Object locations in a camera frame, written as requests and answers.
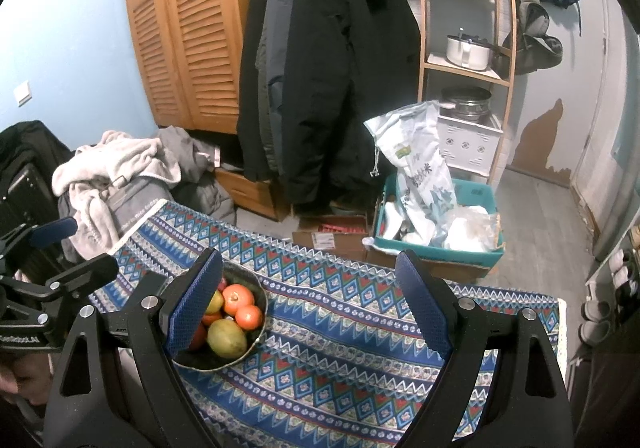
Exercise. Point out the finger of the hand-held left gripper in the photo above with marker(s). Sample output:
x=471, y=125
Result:
x=55, y=230
x=85, y=275

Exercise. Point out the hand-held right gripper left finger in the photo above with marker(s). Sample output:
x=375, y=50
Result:
x=192, y=303

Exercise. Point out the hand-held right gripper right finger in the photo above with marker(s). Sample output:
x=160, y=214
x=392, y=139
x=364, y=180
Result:
x=425, y=303

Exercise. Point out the dark glass fruit bowl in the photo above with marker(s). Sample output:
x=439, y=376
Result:
x=247, y=280

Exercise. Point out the person's left hand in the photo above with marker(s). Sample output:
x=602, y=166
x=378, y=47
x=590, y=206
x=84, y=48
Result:
x=25, y=375

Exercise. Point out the flat brown cardboard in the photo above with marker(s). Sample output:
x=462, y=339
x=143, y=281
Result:
x=430, y=270

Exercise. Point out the teal plastic crate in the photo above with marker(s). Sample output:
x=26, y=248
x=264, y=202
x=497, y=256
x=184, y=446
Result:
x=450, y=258

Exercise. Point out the black suitcase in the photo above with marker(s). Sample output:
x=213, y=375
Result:
x=25, y=168

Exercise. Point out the blue patterned tablecloth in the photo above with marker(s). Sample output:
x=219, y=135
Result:
x=340, y=308

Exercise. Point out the clear plastic bag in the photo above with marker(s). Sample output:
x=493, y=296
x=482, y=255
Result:
x=470, y=228

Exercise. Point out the grey printed garment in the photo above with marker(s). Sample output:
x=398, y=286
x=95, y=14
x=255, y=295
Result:
x=140, y=200

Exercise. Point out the white fleece blanket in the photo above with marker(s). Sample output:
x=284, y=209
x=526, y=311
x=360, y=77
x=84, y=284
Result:
x=115, y=158

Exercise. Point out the open cardboard box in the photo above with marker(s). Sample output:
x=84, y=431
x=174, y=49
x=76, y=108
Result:
x=345, y=248

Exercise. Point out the dark grey jacket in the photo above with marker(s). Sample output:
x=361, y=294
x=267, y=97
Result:
x=210, y=198

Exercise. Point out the wooden drawer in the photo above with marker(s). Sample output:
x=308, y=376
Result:
x=245, y=193

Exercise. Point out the white printed sack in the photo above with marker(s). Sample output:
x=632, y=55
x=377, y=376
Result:
x=425, y=168

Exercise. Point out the light grey hoodie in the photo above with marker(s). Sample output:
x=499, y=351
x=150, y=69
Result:
x=185, y=148

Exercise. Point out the white lattice basket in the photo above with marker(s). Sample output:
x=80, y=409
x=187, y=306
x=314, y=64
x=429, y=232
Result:
x=470, y=143

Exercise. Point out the shoe rack with shoes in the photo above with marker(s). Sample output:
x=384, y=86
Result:
x=595, y=310

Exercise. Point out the steel pot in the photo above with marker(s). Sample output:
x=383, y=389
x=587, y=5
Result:
x=465, y=103

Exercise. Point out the black coat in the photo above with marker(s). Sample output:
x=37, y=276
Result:
x=247, y=103

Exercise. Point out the wooden shelf rack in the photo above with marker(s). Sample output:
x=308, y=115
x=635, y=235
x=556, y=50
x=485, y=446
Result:
x=435, y=59

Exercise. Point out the wooden louvered wardrobe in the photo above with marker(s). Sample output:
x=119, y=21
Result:
x=200, y=28

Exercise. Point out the white cooking pot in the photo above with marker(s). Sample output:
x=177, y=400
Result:
x=467, y=53

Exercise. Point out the black hooded jacket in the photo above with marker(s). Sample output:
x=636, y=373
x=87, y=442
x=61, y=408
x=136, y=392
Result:
x=350, y=53

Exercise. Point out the white door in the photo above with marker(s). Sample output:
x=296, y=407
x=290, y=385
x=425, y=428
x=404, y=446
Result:
x=600, y=103

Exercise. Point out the dark hanging bag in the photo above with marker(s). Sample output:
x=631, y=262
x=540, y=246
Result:
x=540, y=53

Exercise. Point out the grey hanging bag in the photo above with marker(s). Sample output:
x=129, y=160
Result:
x=532, y=18

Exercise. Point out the white wall switch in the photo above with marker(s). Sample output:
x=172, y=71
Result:
x=22, y=94

